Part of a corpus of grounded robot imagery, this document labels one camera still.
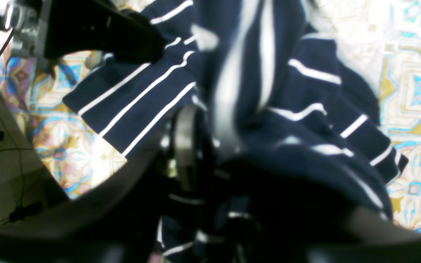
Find patterned pastel tablecloth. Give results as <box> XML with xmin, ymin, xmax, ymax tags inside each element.
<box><xmin>0</xmin><ymin>0</ymin><xmax>421</xmax><ymax>263</ymax></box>

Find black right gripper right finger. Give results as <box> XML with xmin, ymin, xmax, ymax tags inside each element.
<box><xmin>216</xmin><ymin>158</ymin><xmax>421</xmax><ymax>263</ymax></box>

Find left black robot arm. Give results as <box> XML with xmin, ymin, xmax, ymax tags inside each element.
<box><xmin>0</xmin><ymin>0</ymin><xmax>198</xmax><ymax>263</ymax></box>

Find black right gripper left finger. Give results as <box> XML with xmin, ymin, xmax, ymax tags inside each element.
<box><xmin>0</xmin><ymin>106</ymin><xmax>200</xmax><ymax>263</ymax></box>

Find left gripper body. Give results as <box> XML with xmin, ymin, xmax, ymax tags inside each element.
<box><xmin>45</xmin><ymin>0</ymin><xmax>166</xmax><ymax>63</ymax></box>

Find navy white striped T-shirt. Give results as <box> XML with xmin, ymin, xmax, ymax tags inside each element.
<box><xmin>62</xmin><ymin>0</ymin><xmax>410</xmax><ymax>263</ymax></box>

